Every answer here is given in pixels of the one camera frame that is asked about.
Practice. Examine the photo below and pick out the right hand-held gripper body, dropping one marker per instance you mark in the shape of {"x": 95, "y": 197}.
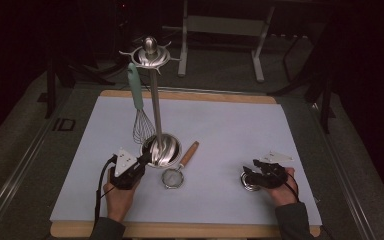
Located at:
{"x": 270, "y": 176}

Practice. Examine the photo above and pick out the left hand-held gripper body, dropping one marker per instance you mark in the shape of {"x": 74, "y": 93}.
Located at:
{"x": 126, "y": 175}

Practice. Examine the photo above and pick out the steel utensil stand with hooks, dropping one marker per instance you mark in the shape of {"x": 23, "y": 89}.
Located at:
{"x": 156, "y": 110}

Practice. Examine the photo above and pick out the person's right hand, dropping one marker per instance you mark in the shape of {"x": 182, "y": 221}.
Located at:
{"x": 285, "y": 195}

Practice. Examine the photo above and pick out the white table mat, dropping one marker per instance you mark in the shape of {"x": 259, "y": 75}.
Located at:
{"x": 230, "y": 126}

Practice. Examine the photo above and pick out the dark metal stand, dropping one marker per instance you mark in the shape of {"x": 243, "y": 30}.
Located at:
{"x": 50, "y": 93}
{"x": 326, "y": 110}

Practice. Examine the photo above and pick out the grey metal frame stand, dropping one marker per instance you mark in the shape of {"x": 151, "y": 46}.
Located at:
{"x": 226, "y": 26}

